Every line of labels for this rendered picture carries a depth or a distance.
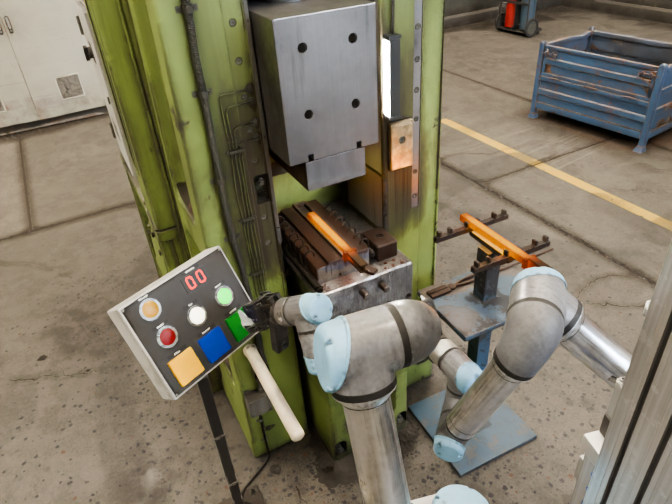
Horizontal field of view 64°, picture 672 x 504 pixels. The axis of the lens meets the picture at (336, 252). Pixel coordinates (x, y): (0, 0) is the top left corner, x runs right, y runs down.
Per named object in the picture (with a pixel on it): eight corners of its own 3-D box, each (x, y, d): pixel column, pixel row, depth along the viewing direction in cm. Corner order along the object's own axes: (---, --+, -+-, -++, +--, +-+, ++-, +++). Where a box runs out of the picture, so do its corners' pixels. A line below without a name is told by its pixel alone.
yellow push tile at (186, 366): (205, 369, 146) (191, 346, 144) (183, 387, 141) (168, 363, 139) (202, 369, 147) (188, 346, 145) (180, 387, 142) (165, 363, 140)
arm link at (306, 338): (356, 365, 129) (345, 320, 129) (311, 379, 126) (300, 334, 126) (347, 360, 137) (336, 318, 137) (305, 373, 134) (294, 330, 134)
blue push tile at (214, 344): (232, 347, 152) (219, 325, 150) (212, 364, 147) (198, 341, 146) (229, 347, 153) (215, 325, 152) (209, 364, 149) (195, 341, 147)
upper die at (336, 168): (365, 174, 171) (364, 146, 165) (308, 191, 164) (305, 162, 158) (309, 133, 202) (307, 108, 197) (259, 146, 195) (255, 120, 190)
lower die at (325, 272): (369, 266, 191) (368, 246, 186) (318, 284, 184) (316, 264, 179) (317, 215, 222) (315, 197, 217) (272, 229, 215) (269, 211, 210)
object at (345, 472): (443, 454, 230) (443, 453, 230) (320, 520, 210) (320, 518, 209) (393, 392, 260) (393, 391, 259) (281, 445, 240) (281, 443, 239)
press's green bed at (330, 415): (409, 427, 243) (410, 352, 216) (335, 464, 230) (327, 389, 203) (350, 352, 284) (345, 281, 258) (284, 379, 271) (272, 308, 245)
